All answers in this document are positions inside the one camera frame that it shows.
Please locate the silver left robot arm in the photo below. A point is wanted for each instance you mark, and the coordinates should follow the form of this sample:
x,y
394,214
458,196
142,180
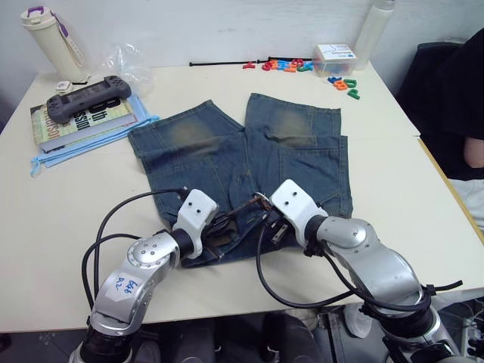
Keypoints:
x,y
125,291

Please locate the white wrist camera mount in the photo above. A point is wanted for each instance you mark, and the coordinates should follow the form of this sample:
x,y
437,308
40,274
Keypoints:
x,y
295,200
196,208

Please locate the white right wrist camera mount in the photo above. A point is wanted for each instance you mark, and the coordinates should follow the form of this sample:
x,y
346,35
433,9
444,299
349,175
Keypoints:
x,y
295,200

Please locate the thin black rod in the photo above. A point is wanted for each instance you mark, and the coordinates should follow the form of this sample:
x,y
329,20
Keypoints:
x,y
219,63

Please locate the red magnetic letter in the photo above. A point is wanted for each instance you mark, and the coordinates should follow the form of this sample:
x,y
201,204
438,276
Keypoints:
x,y
249,65
267,66

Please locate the white crumpled object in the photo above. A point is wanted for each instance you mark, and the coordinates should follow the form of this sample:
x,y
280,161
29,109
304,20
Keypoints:
x,y
357,321

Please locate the clear plastic letter box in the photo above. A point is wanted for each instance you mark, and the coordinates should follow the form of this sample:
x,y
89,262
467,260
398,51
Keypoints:
x,y
336,60

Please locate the white power strip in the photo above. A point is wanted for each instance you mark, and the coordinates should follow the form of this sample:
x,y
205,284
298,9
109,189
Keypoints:
x,y
474,338

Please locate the green magnetic letter D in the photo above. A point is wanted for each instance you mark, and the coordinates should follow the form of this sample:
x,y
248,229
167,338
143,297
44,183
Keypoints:
x,y
351,83

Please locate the orange magnetic letter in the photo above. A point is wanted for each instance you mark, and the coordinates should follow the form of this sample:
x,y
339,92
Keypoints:
x,y
340,85
292,69

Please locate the person in black shirt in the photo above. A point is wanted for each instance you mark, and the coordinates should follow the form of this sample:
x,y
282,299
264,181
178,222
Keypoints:
x,y
469,94

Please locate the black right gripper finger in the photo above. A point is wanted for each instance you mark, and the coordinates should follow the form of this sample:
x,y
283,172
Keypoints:
x,y
266,215
278,233

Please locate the clear plastic bag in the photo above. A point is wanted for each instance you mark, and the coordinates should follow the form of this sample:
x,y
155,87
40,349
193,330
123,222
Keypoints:
x,y
132,72

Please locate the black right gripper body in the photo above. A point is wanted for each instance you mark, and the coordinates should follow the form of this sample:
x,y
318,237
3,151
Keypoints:
x,y
281,221

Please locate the brown braided belt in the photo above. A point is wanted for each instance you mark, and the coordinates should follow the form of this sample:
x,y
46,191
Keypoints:
x,y
246,207

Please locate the grey handheld game console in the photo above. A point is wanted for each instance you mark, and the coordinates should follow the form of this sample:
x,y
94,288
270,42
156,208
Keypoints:
x,y
87,98

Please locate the cream bottle with purple lid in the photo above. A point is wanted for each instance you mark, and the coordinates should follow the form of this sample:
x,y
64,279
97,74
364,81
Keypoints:
x,y
49,41

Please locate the blue magnetic letter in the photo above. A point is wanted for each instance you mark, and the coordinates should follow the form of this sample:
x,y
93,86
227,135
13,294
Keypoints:
x,y
332,79
280,65

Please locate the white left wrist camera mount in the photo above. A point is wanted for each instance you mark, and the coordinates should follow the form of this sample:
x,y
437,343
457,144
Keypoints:
x,y
196,208

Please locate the white squeeze bottle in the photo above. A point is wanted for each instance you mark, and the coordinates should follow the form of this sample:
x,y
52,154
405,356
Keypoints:
x,y
372,34

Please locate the hardcover book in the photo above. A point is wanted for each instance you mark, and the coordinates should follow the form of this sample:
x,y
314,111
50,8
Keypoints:
x,y
94,121

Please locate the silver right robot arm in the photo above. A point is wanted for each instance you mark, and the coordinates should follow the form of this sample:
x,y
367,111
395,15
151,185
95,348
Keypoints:
x,y
370,257

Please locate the green magnetic letter P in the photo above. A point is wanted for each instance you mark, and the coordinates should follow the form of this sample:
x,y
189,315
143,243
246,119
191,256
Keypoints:
x,y
354,94

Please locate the blue denim shorts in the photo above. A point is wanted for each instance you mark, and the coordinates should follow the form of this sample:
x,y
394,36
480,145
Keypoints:
x,y
211,151

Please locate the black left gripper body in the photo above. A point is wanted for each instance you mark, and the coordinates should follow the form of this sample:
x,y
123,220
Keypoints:
x,y
211,230

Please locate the small white gadget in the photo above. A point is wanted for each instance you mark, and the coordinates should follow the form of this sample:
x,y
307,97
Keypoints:
x,y
63,87

